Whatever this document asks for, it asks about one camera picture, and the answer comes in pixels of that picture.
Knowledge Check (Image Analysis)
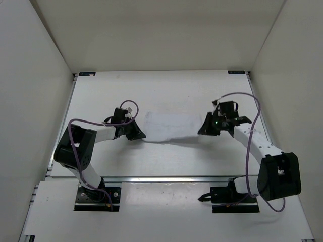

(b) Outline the white skirt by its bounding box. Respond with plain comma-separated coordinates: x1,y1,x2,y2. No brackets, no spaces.
143,111,202,143

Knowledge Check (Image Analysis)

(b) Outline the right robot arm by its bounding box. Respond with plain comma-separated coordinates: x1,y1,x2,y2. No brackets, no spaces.
198,101,301,202

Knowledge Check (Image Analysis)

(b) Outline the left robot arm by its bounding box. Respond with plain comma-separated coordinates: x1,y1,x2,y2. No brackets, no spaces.
54,107,146,202

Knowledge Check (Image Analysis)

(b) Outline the right dark corner label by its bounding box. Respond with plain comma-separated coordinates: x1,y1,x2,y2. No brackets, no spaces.
228,70,245,75

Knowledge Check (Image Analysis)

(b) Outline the dark corner label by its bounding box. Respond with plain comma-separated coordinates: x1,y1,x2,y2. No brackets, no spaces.
78,72,96,76
228,70,245,75

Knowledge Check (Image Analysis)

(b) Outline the left dark corner label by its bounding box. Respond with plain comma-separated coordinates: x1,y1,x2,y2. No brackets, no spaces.
78,72,96,76

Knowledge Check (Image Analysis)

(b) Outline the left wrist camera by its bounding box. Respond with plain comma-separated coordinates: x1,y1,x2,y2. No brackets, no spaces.
125,107,133,119

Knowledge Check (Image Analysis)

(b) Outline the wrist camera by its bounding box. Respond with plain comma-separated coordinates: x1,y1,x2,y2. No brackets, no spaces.
212,99,222,116
125,107,133,119

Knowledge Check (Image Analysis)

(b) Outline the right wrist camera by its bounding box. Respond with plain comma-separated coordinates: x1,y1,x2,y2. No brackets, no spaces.
212,99,222,116

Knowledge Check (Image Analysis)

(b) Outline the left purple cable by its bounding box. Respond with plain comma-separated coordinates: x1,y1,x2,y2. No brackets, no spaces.
68,100,140,210

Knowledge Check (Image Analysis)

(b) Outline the purple cable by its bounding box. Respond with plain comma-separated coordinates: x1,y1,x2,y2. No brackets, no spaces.
217,92,286,212
68,100,140,210

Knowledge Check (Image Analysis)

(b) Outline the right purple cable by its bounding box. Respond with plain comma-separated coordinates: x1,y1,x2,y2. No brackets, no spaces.
217,92,286,212

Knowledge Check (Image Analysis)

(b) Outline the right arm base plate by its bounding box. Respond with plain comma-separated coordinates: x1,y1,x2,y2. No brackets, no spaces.
198,177,260,214

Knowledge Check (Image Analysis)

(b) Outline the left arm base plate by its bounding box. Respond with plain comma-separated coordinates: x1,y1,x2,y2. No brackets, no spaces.
74,185,122,212

